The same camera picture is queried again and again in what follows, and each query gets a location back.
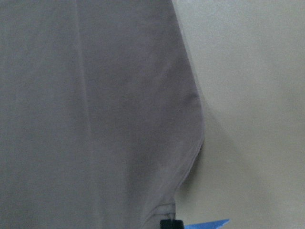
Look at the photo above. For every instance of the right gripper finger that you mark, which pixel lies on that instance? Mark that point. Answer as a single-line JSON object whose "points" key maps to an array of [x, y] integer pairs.
{"points": [[171, 224]]}

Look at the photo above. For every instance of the dark brown t-shirt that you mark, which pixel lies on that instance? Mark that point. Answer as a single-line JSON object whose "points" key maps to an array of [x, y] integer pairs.
{"points": [[100, 116]]}

